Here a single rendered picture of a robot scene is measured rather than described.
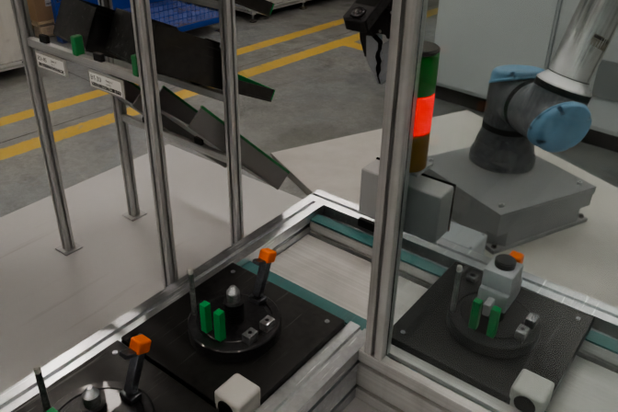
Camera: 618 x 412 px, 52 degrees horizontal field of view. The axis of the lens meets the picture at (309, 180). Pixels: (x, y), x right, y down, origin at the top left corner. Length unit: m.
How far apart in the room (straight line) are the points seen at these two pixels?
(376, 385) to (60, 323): 0.57
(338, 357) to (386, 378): 0.08
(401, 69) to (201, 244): 0.76
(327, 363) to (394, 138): 0.37
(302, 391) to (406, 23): 0.51
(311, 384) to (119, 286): 0.51
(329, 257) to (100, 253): 0.48
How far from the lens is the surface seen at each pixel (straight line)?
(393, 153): 0.77
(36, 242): 1.46
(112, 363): 0.97
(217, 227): 1.42
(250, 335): 0.93
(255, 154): 1.22
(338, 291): 1.14
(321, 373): 0.94
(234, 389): 0.88
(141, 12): 0.93
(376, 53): 1.18
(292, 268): 1.19
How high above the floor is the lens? 1.63
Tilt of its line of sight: 29 degrees down
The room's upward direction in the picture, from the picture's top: 1 degrees clockwise
